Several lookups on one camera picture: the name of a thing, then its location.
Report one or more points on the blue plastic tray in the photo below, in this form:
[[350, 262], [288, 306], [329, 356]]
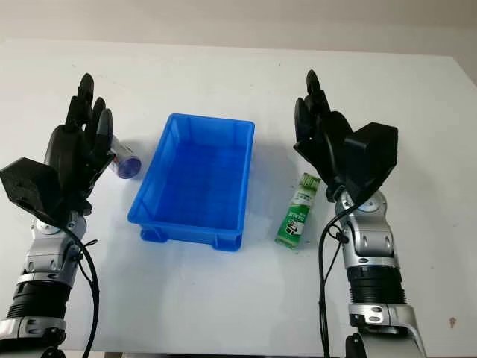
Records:
[[194, 179]]

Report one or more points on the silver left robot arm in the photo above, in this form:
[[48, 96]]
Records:
[[41, 261]]

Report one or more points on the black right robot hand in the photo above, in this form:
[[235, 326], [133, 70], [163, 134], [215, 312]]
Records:
[[333, 141]]

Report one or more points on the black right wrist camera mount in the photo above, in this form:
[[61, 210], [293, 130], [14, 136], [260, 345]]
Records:
[[372, 156]]

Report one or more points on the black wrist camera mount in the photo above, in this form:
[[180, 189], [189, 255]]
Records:
[[372, 156], [31, 190]]

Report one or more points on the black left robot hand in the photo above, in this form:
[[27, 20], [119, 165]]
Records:
[[67, 149]]

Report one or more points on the clear bottle with purple cap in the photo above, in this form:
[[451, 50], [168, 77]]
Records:
[[126, 164]]

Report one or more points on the green toothpaste box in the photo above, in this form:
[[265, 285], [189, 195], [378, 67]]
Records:
[[297, 216]]

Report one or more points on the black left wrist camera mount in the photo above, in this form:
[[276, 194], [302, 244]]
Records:
[[31, 190]]

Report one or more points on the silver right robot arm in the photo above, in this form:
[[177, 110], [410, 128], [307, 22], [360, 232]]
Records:
[[372, 253]]

